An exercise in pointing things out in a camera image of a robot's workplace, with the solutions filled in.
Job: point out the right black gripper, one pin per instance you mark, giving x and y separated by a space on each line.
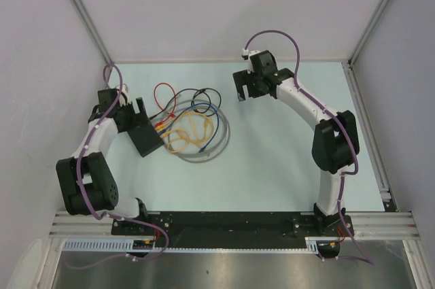
242 78

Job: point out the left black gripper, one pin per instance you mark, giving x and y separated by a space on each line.
137 119

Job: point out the black network switch box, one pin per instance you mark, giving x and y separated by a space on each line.
144 136

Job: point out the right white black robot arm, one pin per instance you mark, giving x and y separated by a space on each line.
335 135

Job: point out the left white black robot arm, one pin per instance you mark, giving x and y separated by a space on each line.
85 178

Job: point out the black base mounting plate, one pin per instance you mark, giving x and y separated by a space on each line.
247 226

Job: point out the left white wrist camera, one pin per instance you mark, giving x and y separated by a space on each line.
124 95

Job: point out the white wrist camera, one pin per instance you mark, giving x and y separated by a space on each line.
124 95
247 54

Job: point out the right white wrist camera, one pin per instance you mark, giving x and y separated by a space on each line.
247 54

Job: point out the grey slotted cable duct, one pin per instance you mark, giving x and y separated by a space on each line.
121 245

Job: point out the left aluminium corner post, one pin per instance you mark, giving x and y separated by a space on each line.
91 29

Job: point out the aluminium corner post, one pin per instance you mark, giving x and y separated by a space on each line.
370 27
91 29

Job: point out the right aluminium side rail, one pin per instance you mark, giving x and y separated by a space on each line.
378 167

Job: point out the aluminium front frame rail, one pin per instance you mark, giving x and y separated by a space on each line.
362 225

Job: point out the right aluminium corner post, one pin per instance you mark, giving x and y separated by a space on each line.
370 27

